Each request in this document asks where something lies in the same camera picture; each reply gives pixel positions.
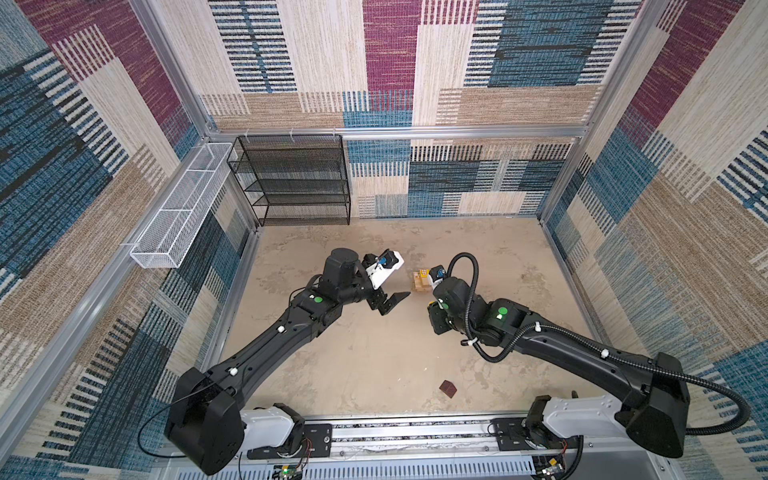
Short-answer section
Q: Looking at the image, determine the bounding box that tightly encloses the light wood block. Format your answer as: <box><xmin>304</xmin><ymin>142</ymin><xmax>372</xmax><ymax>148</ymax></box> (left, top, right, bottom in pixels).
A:
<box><xmin>413</xmin><ymin>275</ymin><xmax>432</xmax><ymax>292</ymax></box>

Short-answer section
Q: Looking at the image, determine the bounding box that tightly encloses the dark brown square block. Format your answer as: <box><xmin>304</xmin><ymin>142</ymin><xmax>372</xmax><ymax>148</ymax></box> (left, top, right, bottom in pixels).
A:
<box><xmin>439</xmin><ymin>380</ymin><xmax>458</xmax><ymax>398</ymax></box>

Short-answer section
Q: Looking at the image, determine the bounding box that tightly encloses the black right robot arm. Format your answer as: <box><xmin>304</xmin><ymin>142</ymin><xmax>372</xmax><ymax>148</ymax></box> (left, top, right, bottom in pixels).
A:
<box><xmin>428</xmin><ymin>277</ymin><xmax>690</xmax><ymax>458</ymax></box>

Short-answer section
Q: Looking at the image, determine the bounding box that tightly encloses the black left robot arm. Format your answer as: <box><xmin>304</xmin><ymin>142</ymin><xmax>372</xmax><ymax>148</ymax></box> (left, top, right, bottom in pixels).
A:
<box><xmin>165</xmin><ymin>248</ymin><xmax>408</xmax><ymax>475</ymax></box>

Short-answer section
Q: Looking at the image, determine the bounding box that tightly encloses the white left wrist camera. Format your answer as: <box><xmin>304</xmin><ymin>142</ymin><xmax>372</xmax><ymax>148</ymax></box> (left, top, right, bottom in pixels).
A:
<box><xmin>362</xmin><ymin>249</ymin><xmax>404</xmax><ymax>290</ymax></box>

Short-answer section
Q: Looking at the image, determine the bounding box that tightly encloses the black corrugated cable conduit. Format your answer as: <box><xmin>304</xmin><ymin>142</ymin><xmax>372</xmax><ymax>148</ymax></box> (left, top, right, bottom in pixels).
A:
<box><xmin>445</xmin><ymin>251</ymin><xmax>752</xmax><ymax>480</ymax></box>

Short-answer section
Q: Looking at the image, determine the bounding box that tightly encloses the aluminium front rail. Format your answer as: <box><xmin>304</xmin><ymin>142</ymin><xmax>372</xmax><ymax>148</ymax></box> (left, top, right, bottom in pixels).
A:
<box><xmin>215</xmin><ymin>411</ymin><xmax>684</xmax><ymax>479</ymax></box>

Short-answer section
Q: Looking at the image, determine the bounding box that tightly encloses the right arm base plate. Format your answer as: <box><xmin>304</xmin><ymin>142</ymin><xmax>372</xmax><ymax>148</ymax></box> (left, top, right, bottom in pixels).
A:
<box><xmin>487</xmin><ymin>416</ymin><xmax>579</xmax><ymax>451</ymax></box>

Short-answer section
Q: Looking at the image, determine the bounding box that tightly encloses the black wire shelf rack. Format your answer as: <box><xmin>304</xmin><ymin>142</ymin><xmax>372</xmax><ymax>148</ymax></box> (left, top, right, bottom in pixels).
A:
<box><xmin>228</xmin><ymin>135</ymin><xmax>352</xmax><ymax>227</ymax></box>

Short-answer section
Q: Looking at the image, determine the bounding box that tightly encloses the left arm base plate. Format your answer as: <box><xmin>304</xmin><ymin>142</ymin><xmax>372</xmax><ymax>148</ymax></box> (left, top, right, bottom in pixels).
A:
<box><xmin>245</xmin><ymin>423</ymin><xmax>333</xmax><ymax>461</ymax></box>

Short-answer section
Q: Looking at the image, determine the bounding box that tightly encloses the white wire mesh basket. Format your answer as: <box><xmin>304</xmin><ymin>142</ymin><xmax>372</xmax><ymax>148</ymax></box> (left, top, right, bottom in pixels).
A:
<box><xmin>130</xmin><ymin>143</ymin><xmax>233</xmax><ymax>269</ymax></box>

